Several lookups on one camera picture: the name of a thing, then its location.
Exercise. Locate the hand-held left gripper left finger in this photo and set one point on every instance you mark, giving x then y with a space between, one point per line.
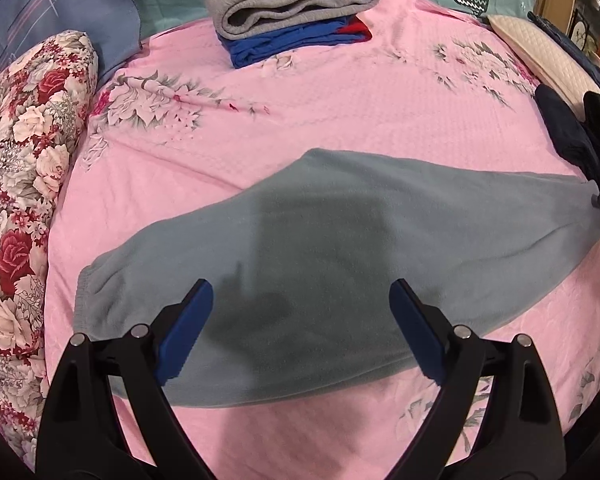
187 330

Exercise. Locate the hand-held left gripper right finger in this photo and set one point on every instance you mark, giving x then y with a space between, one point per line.
417 330

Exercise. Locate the grey-blue pants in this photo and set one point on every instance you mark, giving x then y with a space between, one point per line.
330 220

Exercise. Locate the dark navy garment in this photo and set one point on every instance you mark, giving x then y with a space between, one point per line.
565 130

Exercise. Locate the dark denim garment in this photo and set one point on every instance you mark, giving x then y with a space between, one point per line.
580 55

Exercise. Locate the cream quilted pillow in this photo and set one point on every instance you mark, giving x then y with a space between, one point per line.
545 50

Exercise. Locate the rolled floral quilt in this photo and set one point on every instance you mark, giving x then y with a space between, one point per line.
20 185

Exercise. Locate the pink floral bed sheet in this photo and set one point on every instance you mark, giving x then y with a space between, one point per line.
330 105

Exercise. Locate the folded blue and red garment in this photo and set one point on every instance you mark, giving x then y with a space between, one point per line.
280 42

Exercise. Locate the blue plaid pillow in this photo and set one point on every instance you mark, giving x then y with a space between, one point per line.
45 15

